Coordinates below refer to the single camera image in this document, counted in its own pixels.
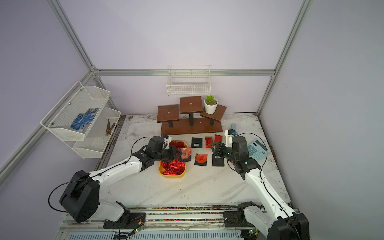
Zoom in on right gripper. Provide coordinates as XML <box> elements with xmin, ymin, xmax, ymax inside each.
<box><xmin>210</xmin><ymin>142</ymin><xmax>239</xmax><ymax>163</ymax></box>

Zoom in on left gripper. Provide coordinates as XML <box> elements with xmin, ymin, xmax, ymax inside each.
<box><xmin>155</xmin><ymin>145</ymin><xmax>183</xmax><ymax>164</ymax></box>

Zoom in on red foil tea bag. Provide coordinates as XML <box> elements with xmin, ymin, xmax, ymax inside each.
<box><xmin>214</xmin><ymin>135</ymin><xmax>223</xmax><ymax>143</ymax></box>
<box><xmin>205</xmin><ymin>137</ymin><xmax>213</xmax><ymax>149</ymax></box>

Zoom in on black red label tea bag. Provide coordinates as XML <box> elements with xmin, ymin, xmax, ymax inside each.
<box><xmin>195</xmin><ymin>154</ymin><xmax>208</xmax><ymax>167</ymax></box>

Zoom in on black tea bag barcode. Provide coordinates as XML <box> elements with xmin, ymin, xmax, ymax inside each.
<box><xmin>191</xmin><ymin>137</ymin><xmax>203</xmax><ymax>148</ymax></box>

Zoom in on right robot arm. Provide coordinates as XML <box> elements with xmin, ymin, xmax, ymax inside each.
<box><xmin>210</xmin><ymin>135</ymin><xmax>311</xmax><ymax>240</ymax></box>

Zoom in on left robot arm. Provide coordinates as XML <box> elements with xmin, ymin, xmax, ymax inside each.
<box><xmin>59</xmin><ymin>135</ymin><xmax>182</xmax><ymax>225</ymax></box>

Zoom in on red foil tea bags pile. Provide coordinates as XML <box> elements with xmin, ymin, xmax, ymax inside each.
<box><xmin>160</xmin><ymin>140</ymin><xmax>186</xmax><ymax>177</ymax></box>

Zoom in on yellow storage box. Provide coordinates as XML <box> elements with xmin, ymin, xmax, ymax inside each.
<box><xmin>158</xmin><ymin>140</ymin><xmax>188</xmax><ymax>179</ymax></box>

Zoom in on light blue stapler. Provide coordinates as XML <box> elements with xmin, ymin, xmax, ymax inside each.
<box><xmin>231</xmin><ymin>124</ymin><xmax>237</xmax><ymax>132</ymax></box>

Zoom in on brown wooden tiered stand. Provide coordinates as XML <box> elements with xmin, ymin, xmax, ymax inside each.
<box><xmin>157</xmin><ymin>96</ymin><xmax>227</xmax><ymax>135</ymax></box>

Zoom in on light blue calculator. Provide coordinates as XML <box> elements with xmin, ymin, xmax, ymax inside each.
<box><xmin>248</xmin><ymin>140</ymin><xmax>268</xmax><ymax>161</ymax></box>

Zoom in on white potted green plant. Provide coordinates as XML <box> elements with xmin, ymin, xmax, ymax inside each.
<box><xmin>204</xmin><ymin>96</ymin><xmax>218</xmax><ymax>115</ymax></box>

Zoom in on brown twigs in shelf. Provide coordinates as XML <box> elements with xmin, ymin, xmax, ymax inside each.
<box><xmin>105</xmin><ymin>119</ymin><xmax>116</xmax><ymax>136</ymax></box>

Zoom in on blue work glove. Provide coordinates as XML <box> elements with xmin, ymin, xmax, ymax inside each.
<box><xmin>71</xmin><ymin>108</ymin><xmax>99</xmax><ymax>131</ymax></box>

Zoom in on white mesh two-tier shelf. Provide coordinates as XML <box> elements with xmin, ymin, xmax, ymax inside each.
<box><xmin>41</xmin><ymin>82</ymin><xmax>121</xmax><ymax>159</ymax></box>

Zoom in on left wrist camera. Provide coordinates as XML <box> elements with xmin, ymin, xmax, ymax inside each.
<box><xmin>162</xmin><ymin>135</ymin><xmax>172</xmax><ymax>150</ymax></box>

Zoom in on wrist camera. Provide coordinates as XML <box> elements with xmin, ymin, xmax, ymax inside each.
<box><xmin>225</xmin><ymin>129</ymin><xmax>237</xmax><ymax>147</ymax></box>
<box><xmin>162</xmin><ymin>135</ymin><xmax>172</xmax><ymax>150</ymax></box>

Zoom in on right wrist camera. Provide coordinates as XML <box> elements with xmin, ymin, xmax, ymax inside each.
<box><xmin>225</xmin><ymin>129</ymin><xmax>237</xmax><ymax>147</ymax></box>

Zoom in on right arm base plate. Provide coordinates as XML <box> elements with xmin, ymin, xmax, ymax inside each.
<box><xmin>223</xmin><ymin>202</ymin><xmax>261</xmax><ymax>228</ymax></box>

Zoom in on white wire wall basket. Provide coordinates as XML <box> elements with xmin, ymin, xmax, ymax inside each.
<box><xmin>166</xmin><ymin>65</ymin><xmax>212</xmax><ymax>97</ymax></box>

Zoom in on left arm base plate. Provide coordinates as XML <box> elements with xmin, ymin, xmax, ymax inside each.
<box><xmin>103</xmin><ymin>201</ymin><xmax>147</xmax><ymax>230</ymax></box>

